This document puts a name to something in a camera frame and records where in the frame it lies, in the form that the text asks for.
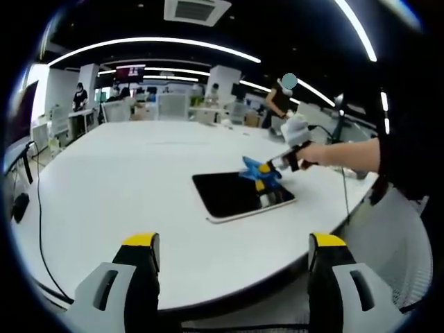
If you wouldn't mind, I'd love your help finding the black computer mouse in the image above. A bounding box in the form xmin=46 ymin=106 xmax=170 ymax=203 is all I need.
xmin=12 ymin=192 xmax=31 ymax=223

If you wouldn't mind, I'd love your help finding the thin gripper cable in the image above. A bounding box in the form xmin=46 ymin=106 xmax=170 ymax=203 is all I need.
xmin=341 ymin=165 xmax=351 ymax=223

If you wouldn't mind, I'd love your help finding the blue cleaning cloth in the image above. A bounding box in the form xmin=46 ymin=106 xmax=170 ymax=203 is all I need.
xmin=239 ymin=155 xmax=284 ymax=183

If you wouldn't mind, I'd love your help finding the person's right hand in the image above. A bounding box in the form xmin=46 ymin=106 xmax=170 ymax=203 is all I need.
xmin=298 ymin=142 xmax=330 ymax=171

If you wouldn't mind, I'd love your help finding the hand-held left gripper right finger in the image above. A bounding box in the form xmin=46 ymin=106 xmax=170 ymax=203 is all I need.
xmin=307 ymin=231 xmax=405 ymax=333

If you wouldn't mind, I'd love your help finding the white mesh chair back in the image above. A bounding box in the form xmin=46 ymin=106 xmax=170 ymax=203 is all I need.
xmin=157 ymin=94 xmax=190 ymax=121

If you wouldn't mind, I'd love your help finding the long curved ceiling light strip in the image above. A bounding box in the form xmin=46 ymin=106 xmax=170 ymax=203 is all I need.
xmin=48 ymin=37 xmax=262 ymax=67

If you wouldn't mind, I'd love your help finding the ceiling air conditioner vent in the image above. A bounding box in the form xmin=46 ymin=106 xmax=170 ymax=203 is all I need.
xmin=163 ymin=0 xmax=232 ymax=27

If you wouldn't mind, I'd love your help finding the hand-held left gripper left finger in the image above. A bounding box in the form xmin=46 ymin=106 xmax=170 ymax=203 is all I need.
xmin=71 ymin=231 xmax=161 ymax=333

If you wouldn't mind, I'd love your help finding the white mesh office chair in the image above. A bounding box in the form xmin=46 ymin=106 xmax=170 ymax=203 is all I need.
xmin=332 ymin=187 xmax=434 ymax=309

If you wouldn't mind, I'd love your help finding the person's black sleeve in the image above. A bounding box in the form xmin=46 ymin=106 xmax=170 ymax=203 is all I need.
xmin=369 ymin=133 xmax=434 ymax=209

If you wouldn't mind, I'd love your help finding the side desk with black legs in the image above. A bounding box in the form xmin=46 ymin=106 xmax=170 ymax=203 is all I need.
xmin=3 ymin=142 xmax=35 ymax=185

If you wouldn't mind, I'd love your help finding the large dark monitor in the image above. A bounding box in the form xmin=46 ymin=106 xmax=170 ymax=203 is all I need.
xmin=8 ymin=79 xmax=39 ymax=146

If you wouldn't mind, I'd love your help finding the hanging red screen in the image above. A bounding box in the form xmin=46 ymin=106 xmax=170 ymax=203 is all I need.
xmin=115 ymin=65 xmax=146 ymax=83

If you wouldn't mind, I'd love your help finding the grey desk lamp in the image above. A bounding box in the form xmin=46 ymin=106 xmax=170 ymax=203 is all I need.
xmin=332 ymin=92 xmax=348 ymax=143

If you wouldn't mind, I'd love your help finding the long black cable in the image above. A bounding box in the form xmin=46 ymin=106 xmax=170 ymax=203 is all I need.
xmin=29 ymin=142 xmax=74 ymax=302

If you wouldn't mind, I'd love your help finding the straight ceiling light strip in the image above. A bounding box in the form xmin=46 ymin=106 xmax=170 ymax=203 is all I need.
xmin=334 ymin=0 xmax=378 ymax=62

